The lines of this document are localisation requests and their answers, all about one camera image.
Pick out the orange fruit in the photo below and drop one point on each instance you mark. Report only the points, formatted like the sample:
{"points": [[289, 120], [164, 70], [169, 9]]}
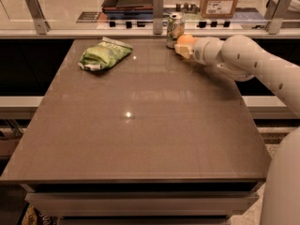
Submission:
{"points": [[186, 39]]}

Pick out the cardboard box with label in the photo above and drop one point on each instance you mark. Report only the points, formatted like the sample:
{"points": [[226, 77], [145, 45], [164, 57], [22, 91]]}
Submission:
{"points": [[218, 9]]}

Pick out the right metal railing post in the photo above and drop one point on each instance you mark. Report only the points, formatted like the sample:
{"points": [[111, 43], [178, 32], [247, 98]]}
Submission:
{"points": [[275, 12]]}

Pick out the snack bag under table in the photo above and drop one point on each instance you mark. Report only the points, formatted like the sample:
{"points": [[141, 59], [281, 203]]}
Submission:
{"points": [[33, 217]]}

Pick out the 7up soda can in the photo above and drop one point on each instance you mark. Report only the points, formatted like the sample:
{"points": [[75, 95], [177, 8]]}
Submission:
{"points": [[175, 28]]}

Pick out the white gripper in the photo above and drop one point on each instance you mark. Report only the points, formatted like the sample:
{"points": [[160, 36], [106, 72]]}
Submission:
{"points": [[202, 50]]}

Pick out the left metal railing post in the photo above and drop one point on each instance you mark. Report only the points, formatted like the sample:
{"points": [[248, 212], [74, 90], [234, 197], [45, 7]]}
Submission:
{"points": [[40, 23]]}

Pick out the metal railing post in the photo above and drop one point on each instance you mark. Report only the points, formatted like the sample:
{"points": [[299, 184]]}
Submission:
{"points": [[275, 12], [157, 17], [40, 23]]}

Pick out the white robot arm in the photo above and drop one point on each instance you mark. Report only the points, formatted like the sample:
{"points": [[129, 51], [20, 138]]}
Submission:
{"points": [[241, 58]]}

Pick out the middle metal railing post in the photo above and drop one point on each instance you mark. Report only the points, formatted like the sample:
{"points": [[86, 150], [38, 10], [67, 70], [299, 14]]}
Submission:
{"points": [[157, 17]]}

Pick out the green chip bag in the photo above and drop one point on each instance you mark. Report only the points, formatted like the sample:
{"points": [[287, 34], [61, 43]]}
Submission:
{"points": [[104, 55]]}

